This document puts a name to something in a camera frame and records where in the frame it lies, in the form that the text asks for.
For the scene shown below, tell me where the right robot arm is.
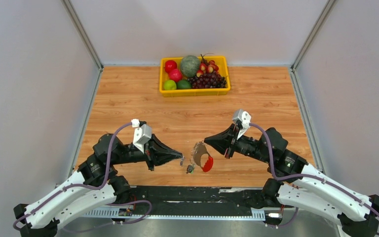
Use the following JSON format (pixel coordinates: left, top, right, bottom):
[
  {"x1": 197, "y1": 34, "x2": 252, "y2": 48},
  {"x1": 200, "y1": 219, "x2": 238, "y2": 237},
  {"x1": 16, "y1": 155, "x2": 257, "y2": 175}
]
[{"x1": 204, "y1": 122, "x2": 379, "y2": 237}]

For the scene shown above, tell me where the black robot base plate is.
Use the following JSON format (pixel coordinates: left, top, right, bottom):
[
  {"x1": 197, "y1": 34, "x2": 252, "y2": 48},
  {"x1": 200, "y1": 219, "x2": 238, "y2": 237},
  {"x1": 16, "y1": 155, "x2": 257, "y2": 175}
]
[{"x1": 115, "y1": 186, "x2": 281, "y2": 215}]

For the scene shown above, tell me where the dark green avocado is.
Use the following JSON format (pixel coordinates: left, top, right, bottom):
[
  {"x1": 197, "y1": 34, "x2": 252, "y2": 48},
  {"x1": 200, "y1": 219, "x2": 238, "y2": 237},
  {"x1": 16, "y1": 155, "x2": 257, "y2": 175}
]
[{"x1": 176, "y1": 79, "x2": 192, "y2": 90}]

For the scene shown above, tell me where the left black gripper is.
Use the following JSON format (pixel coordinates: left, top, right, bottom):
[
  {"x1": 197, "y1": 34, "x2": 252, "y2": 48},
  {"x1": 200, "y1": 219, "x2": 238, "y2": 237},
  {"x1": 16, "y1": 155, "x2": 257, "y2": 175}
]
[{"x1": 111, "y1": 133, "x2": 183, "y2": 170}]

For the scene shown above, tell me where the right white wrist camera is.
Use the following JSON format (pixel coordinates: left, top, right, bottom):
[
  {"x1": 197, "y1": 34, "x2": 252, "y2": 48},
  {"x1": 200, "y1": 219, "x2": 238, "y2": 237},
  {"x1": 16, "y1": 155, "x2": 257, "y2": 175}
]
[{"x1": 232, "y1": 109, "x2": 251, "y2": 140}]

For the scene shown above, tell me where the key with black tag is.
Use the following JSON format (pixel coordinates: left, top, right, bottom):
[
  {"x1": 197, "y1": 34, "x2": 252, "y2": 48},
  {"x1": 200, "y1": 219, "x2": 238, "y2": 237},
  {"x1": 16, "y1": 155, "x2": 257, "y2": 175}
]
[{"x1": 180, "y1": 157, "x2": 185, "y2": 167}]

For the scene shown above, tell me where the red cherry cluster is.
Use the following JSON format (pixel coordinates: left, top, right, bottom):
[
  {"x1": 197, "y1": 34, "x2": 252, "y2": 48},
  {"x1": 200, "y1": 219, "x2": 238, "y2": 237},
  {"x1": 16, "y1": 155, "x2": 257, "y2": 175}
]
[{"x1": 196, "y1": 54, "x2": 219, "y2": 78}]

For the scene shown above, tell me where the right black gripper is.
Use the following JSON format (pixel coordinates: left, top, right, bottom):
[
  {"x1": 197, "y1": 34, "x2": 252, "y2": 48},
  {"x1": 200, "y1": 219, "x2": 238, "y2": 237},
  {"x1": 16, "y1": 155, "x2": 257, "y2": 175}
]
[{"x1": 204, "y1": 124, "x2": 271, "y2": 164}]

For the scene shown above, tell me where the light green lime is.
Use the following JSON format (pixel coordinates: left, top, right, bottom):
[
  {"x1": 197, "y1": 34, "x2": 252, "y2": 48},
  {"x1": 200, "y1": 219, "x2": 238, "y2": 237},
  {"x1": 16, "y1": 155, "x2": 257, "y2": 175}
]
[{"x1": 163, "y1": 79, "x2": 177, "y2": 90}]

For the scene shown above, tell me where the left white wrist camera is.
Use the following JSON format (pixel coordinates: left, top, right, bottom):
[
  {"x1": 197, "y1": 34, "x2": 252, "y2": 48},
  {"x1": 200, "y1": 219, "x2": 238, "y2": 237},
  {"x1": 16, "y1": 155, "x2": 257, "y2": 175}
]
[{"x1": 131, "y1": 118, "x2": 152, "y2": 153}]

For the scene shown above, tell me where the metal key organizer with rings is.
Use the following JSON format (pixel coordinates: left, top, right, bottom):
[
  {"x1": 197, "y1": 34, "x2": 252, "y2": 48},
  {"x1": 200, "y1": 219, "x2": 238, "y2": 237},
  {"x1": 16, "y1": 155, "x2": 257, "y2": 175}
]
[{"x1": 191, "y1": 142, "x2": 214, "y2": 172}]

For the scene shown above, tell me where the green melon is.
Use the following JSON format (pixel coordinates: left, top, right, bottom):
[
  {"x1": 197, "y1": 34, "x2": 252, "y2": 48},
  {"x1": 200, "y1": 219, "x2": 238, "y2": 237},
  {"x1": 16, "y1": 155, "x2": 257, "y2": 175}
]
[{"x1": 180, "y1": 55, "x2": 201, "y2": 78}]

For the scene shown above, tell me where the yellow plastic fruit tray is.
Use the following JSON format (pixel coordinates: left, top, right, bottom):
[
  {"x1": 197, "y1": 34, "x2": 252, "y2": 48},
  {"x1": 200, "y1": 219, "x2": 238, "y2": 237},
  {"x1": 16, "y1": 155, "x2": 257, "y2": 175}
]
[{"x1": 159, "y1": 55, "x2": 231, "y2": 97}]

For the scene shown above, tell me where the slotted grey cable duct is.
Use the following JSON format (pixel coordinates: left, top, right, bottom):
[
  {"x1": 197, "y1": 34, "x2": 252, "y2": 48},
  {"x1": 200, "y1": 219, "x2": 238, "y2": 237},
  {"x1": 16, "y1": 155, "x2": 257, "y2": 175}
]
[{"x1": 81, "y1": 206, "x2": 265, "y2": 221}]

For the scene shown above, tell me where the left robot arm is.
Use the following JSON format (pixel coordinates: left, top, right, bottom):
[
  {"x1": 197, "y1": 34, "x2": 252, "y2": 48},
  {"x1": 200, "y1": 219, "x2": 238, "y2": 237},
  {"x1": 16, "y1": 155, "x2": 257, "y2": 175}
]
[{"x1": 13, "y1": 134, "x2": 183, "y2": 237}]

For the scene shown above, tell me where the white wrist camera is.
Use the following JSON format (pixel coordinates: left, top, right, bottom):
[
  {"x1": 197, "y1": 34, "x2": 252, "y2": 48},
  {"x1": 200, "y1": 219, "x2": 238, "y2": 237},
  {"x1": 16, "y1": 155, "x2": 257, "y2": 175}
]
[
  {"x1": 232, "y1": 109, "x2": 251, "y2": 140},
  {"x1": 131, "y1": 118, "x2": 152, "y2": 153}
]

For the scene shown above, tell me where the dark purple grape bunch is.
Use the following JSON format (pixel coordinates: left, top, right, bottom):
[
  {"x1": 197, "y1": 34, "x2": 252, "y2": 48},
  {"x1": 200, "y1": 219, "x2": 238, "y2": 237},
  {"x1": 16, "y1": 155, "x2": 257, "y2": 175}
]
[{"x1": 187, "y1": 73, "x2": 228, "y2": 89}]

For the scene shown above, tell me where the key with green tag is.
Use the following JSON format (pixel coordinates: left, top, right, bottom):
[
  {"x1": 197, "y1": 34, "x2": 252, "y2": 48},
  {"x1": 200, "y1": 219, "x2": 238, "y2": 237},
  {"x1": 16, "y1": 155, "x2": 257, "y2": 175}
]
[{"x1": 186, "y1": 165, "x2": 195, "y2": 174}]

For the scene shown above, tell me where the pink red apple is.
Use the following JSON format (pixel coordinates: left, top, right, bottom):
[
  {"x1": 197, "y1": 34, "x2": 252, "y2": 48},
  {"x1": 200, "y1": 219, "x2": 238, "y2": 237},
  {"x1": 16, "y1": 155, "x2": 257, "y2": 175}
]
[{"x1": 168, "y1": 68, "x2": 183, "y2": 82}]

